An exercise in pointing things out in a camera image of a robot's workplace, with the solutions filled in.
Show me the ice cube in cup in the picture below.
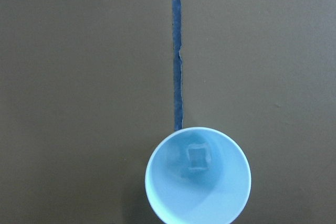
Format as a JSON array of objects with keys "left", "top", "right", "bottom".
[{"left": 187, "top": 143, "right": 212, "bottom": 172}]

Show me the light blue cup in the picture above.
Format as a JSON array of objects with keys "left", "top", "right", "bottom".
[{"left": 145, "top": 127, "right": 251, "bottom": 223}]

